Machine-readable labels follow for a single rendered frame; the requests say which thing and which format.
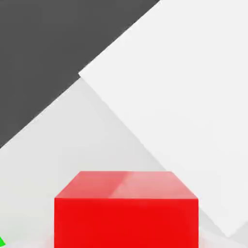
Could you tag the small red cube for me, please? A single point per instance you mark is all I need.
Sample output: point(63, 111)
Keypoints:
point(126, 217)

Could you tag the small green cube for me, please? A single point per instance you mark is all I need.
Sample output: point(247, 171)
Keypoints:
point(1, 241)

